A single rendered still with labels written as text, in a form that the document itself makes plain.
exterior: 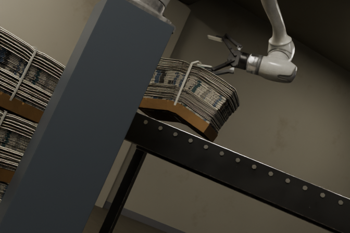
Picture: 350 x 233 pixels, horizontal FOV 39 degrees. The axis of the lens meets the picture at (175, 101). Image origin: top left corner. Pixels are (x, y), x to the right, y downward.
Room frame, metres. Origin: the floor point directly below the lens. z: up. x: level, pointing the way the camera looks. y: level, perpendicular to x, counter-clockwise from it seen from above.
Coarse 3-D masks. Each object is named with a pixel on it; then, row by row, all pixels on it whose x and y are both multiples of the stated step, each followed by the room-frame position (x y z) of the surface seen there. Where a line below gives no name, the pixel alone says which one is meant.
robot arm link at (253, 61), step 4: (252, 56) 2.10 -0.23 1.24; (256, 56) 2.10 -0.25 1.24; (260, 56) 2.09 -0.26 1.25; (248, 60) 2.10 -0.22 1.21; (252, 60) 2.09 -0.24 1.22; (256, 60) 2.09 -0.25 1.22; (260, 60) 2.08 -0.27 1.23; (248, 64) 2.10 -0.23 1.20; (252, 64) 2.09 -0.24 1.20; (256, 64) 2.09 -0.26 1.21; (248, 68) 2.11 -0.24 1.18; (252, 68) 2.10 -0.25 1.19; (256, 68) 2.09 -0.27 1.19; (248, 72) 2.15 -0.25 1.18; (252, 72) 2.12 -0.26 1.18; (256, 72) 2.11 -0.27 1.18
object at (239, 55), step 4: (236, 52) 2.15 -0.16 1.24; (240, 52) 2.14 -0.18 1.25; (232, 56) 2.15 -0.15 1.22; (236, 56) 2.14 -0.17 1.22; (240, 56) 2.11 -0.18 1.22; (244, 56) 2.11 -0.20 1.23; (248, 56) 2.11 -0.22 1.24; (228, 60) 2.15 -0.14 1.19; (236, 60) 2.14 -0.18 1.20; (240, 60) 2.11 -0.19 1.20; (244, 60) 2.11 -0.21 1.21; (232, 64) 2.14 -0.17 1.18; (236, 64) 2.14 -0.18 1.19; (240, 64) 2.12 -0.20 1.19; (244, 64) 2.11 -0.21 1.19; (240, 68) 2.14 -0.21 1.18; (244, 68) 2.13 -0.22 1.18
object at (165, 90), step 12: (168, 60) 2.08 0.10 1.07; (180, 60) 2.06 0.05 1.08; (156, 72) 2.08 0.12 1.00; (168, 72) 2.07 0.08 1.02; (156, 84) 2.07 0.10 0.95; (168, 84) 2.06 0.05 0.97; (144, 96) 2.09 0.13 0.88; (156, 96) 2.07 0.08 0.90; (168, 96) 2.06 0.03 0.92; (144, 108) 2.09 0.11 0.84; (168, 120) 2.28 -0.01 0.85
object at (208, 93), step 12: (204, 72) 2.03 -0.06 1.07; (192, 84) 2.04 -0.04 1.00; (204, 84) 2.02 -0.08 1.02; (216, 84) 2.01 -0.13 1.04; (228, 84) 2.00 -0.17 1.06; (192, 96) 2.03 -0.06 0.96; (204, 96) 2.02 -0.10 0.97; (216, 96) 2.00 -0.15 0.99; (228, 96) 1.99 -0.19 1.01; (192, 108) 2.02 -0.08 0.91; (204, 108) 2.01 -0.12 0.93; (216, 108) 2.00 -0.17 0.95; (228, 108) 2.13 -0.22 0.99; (204, 120) 2.01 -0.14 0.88; (216, 120) 2.09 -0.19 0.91; (216, 132) 2.22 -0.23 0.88
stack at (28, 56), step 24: (0, 48) 1.53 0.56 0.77; (24, 48) 1.60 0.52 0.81; (0, 72) 1.56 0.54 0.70; (24, 72) 1.63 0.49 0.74; (48, 72) 1.71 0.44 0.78; (24, 96) 1.67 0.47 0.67; (48, 96) 1.75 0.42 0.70; (0, 120) 1.63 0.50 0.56; (24, 120) 1.71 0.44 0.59; (0, 144) 1.68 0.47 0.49; (24, 144) 1.75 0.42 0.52; (0, 192) 1.75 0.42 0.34
